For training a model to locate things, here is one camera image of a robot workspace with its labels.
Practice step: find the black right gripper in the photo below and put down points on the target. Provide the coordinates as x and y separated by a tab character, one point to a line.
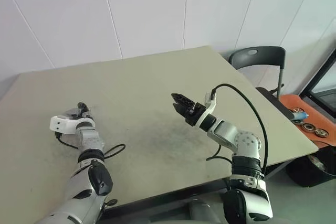
194	115

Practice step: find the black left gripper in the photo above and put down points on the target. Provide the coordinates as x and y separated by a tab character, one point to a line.
84	115

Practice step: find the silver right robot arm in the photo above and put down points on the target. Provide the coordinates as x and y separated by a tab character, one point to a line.
244	142

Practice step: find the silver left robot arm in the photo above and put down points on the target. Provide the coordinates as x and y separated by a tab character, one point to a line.
86	140

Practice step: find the black folding chair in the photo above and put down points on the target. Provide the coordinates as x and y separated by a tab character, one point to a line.
265	54

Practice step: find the orange box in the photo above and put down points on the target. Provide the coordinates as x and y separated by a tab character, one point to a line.
294	100

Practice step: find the blue cylindrical tool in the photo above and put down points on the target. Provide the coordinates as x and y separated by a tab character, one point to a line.
300	115

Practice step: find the round dark bearing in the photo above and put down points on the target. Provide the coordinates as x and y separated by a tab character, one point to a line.
308	127
320	132

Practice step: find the black framed glass cabinet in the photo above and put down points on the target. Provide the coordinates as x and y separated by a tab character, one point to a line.
309	77

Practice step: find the black bin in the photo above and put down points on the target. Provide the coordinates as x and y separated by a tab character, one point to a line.
307	174

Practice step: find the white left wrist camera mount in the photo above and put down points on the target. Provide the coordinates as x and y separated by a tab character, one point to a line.
63	125

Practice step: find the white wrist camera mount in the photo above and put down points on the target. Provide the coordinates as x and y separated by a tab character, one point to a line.
63	125
210	103

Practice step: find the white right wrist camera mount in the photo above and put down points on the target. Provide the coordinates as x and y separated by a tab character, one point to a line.
210	103

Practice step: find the black table frame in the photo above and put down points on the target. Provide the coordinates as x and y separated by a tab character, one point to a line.
170	195

